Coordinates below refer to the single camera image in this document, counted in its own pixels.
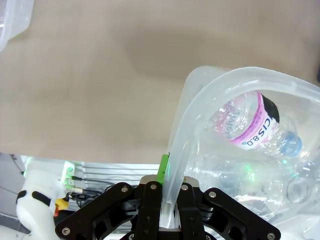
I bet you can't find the white bracket with green light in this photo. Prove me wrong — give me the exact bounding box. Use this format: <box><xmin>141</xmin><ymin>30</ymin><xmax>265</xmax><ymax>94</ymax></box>
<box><xmin>59</xmin><ymin>160</ymin><xmax>76</xmax><ymax>189</ymax></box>

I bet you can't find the clear plastic bin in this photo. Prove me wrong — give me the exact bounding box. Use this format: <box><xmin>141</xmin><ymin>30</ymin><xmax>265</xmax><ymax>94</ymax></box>
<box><xmin>0</xmin><ymin>0</ymin><xmax>35</xmax><ymax>53</ymax></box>
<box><xmin>159</xmin><ymin>65</ymin><xmax>320</xmax><ymax>240</ymax></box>

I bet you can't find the clear crushed plastic bottle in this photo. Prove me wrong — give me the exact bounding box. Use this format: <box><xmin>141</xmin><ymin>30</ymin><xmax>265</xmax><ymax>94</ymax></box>
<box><xmin>184</xmin><ymin>156</ymin><xmax>296</xmax><ymax>221</ymax></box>

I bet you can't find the thin black cable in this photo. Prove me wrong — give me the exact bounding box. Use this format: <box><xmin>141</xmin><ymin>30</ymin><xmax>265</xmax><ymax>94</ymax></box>
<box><xmin>70</xmin><ymin>175</ymin><xmax>141</xmax><ymax>192</ymax></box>

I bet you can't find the yellow red stop button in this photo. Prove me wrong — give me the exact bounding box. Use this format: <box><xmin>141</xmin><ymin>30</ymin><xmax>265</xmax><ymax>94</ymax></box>
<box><xmin>53</xmin><ymin>196</ymin><xmax>70</xmax><ymax>217</ymax></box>

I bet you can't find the crushed bottle with pink label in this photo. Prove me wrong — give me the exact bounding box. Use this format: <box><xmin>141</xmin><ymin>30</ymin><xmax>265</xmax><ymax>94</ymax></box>
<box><xmin>202</xmin><ymin>90</ymin><xmax>304</xmax><ymax>159</ymax></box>

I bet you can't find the aluminium frame rail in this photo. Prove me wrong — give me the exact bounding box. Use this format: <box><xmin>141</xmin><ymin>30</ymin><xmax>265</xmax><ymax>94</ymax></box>
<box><xmin>23</xmin><ymin>159</ymin><xmax>162</xmax><ymax>198</ymax></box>

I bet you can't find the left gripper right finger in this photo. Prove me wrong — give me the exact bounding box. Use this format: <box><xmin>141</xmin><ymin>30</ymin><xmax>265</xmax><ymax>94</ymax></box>
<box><xmin>174</xmin><ymin>175</ymin><xmax>282</xmax><ymax>240</ymax></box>

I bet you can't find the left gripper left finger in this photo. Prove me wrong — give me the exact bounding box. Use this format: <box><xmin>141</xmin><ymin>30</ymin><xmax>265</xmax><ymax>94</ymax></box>
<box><xmin>54</xmin><ymin>153</ymin><xmax>171</xmax><ymax>240</ymax></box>

